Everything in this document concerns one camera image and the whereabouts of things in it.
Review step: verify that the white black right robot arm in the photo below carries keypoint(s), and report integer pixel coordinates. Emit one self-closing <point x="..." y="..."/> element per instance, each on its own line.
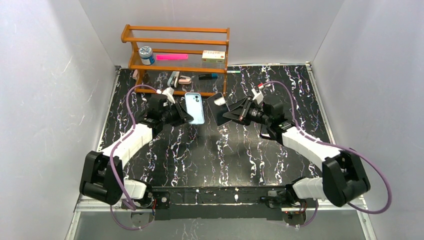
<point x="343" y="175"/>

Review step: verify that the green pen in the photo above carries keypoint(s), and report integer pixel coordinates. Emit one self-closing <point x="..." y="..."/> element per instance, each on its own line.
<point x="233" y="72"/>

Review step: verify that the light blue phone case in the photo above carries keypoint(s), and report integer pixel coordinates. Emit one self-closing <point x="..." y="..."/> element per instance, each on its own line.
<point x="194" y="107"/>

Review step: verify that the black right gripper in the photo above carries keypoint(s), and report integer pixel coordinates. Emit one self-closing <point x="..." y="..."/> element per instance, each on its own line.
<point x="245" y="110"/>

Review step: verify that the grey blue stapler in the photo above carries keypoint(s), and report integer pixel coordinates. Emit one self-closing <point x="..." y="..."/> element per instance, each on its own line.
<point x="173" y="80"/>

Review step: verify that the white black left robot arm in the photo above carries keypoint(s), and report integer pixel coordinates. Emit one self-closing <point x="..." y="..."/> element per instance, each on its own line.
<point x="102" y="177"/>

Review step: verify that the pink stapler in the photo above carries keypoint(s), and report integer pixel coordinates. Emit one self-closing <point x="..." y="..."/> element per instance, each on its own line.
<point x="184" y="80"/>

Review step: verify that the orange wooden shelf rack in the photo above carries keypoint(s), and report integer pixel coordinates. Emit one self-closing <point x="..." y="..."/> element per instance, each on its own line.
<point x="197" y="52"/>

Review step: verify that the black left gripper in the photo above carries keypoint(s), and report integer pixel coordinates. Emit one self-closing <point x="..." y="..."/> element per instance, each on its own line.
<point x="176" y="112"/>

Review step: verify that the white red box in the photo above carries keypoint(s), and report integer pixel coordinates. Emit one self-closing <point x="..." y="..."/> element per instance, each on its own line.
<point x="212" y="56"/>

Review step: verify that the blue black marker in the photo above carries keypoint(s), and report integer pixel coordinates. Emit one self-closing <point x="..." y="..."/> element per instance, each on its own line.
<point x="208" y="76"/>

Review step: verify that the pink ruler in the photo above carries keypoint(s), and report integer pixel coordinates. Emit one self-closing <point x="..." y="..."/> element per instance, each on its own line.
<point x="172" y="57"/>

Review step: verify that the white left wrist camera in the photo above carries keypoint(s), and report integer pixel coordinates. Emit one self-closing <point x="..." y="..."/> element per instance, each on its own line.
<point x="168" y="92"/>

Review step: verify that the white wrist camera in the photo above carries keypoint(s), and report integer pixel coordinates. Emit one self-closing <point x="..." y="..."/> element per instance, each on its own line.
<point x="168" y="92"/>
<point x="258" y="96"/>

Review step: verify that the blue white jar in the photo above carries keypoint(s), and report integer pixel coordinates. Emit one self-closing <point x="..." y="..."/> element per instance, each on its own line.
<point x="146" y="55"/>

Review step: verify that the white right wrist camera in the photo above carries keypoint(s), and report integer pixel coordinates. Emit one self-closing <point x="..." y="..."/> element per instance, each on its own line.
<point x="258" y="96"/>

